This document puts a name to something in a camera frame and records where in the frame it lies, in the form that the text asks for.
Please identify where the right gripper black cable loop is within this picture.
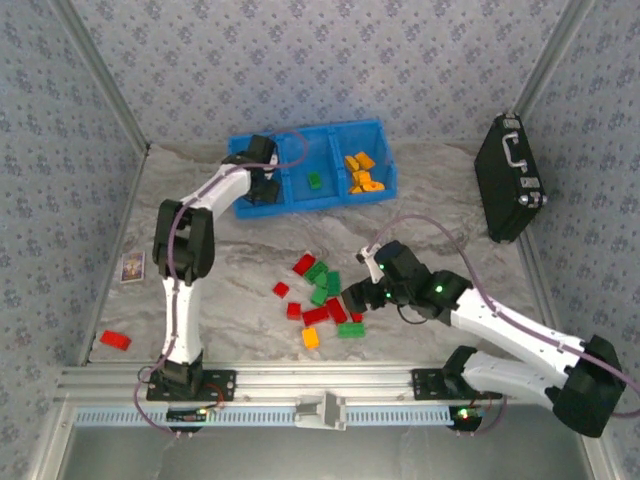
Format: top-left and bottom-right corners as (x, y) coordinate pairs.
(397, 302), (429, 325)

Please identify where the purple playing card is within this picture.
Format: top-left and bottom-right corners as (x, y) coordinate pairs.
(119, 251), (147, 284)

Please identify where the pale blue slotted cable duct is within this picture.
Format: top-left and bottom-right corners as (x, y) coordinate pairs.
(73, 405), (454, 428)

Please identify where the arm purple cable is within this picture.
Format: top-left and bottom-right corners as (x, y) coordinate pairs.
(366, 214), (640, 437)
(133, 130), (309, 437)

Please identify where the grooved aluminium side rail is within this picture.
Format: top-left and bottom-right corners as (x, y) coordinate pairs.
(517, 232), (556, 321)

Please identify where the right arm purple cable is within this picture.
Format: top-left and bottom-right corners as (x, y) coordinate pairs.
(366, 214), (640, 437)

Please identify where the grey rail clamp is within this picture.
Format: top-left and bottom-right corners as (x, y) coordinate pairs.
(293, 391), (348, 432)

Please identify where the black briefcase with silver handle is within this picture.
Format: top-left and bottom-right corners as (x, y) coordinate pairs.
(473, 112), (550, 245)

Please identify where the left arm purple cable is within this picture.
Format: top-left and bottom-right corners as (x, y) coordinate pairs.
(133, 130), (309, 437)

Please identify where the blue three-compartment plastic bin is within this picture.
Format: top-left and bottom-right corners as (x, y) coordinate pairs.
(228, 117), (399, 220)

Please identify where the aluminium corner post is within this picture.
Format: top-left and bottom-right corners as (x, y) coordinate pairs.
(49, 0), (152, 151)
(513, 0), (597, 117)

